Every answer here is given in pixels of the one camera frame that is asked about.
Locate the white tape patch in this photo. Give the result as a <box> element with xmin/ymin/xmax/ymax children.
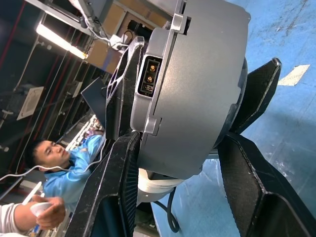
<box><xmin>277</xmin><ymin>64</ymin><xmax>311</xmax><ymax>87</ymax></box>

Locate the man in blue shirt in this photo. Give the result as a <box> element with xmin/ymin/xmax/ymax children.
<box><xmin>24</xmin><ymin>134</ymin><xmax>107</xmax><ymax>213</ymax></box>

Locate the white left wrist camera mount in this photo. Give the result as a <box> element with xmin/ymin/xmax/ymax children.
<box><xmin>137</xmin><ymin>169</ymin><xmax>185</xmax><ymax>203</ymax></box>

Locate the white handheld device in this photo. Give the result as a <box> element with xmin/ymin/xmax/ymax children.
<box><xmin>30</xmin><ymin>201</ymin><xmax>54</xmax><ymax>218</ymax></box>

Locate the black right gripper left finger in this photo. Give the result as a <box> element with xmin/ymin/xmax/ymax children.
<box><xmin>65</xmin><ymin>132</ymin><xmax>142</xmax><ymax>237</ymax></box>

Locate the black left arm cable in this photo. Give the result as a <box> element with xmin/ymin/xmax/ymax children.
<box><xmin>154</xmin><ymin>187</ymin><xmax>180</xmax><ymax>233</ymax></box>

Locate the grey round motor housing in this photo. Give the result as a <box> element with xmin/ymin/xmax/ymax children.
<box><xmin>130</xmin><ymin>0</ymin><xmax>251</xmax><ymax>181</ymax></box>

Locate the fluorescent ceiling light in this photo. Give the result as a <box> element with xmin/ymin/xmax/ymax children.
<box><xmin>35</xmin><ymin>23</ymin><xmax>89</xmax><ymax>60</ymax></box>

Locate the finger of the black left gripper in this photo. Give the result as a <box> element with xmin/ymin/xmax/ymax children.
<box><xmin>231</xmin><ymin>57</ymin><xmax>282</xmax><ymax>135</ymax></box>
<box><xmin>105</xmin><ymin>36</ymin><xmax>146</xmax><ymax>140</ymax></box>

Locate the shelf with small goods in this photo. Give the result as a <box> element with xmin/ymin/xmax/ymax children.
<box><xmin>65</xmin><ymin>115</ymin><xmax>106</xmax><ymax>151</ymax></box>

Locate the thin white cable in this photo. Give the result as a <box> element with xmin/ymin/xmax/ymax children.
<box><xmin>0</xmin><ymin>138</ymin><xmax>108</xmax><ymax>182</ymax></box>

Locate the black mounted camera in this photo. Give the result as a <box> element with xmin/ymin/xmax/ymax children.
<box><xmin>127</xmin><ymin>19</ymin><xmax>151</xmax><ymax>35</ymax></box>

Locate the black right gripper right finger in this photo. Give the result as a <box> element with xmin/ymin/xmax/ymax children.
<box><xmin>216</xmin><ymin>132</ymin><xmax>316</xmax><ymax>237</ymax></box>

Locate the dark flat monitor panel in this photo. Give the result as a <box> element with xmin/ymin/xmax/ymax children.
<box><xmin>80</xmin><ymin>77</ymin><xmax>107</xmax><ymax>129</ymax></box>

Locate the square ceiling air vent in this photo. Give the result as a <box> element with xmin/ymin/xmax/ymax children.
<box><xmin>16</xmin><ymin>85</ymin><xmax>45</xmax><ymax>121</ymax></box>

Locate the bare bystander hand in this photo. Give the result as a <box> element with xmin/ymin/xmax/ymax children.
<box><xmin>32</xmin><ymin>196</ymin><xmax>67</xmax><ymax>231</ymax></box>

